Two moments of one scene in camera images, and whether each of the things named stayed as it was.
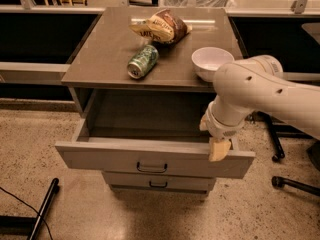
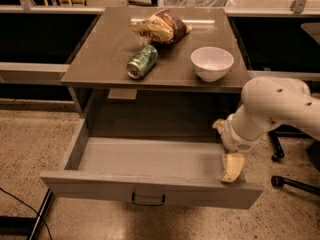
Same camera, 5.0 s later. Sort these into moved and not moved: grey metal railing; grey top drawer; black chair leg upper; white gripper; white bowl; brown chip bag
Moved: grey top drawer; white gripper
Not moved: grey metal railing; white bowl; brown chip bag; black chair leg upper
